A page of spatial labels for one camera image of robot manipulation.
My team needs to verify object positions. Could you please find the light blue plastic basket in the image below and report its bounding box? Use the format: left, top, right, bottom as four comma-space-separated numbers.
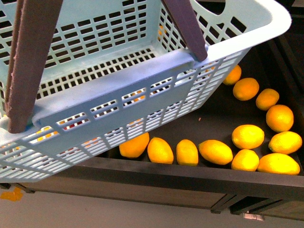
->
0, 0, 292, 183

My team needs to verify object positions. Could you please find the brown basket handle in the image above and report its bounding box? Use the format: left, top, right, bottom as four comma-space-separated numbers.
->
5, 0, 207, 133

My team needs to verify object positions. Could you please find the yellow lemon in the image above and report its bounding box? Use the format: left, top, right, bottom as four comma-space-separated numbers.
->
176, 139, 199, 166
256, 88, 280, 111
199, 140, 233, 165
119, 133, 150, 159
147, 137, 174, 164
231, 124, 265, 149
257, 153, 300, 175
231, 149, 259, 171
268, 131, 303, 155
266, 104, 294, 133
233, 78, 259, 101
223, 65, 242, 86

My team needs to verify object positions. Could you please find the black fruit display tray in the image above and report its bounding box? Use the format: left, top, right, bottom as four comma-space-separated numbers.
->
55, 33, 304, 201

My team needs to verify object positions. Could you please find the orange floor tape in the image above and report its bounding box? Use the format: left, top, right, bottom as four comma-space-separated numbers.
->
0, 187, 23, 202

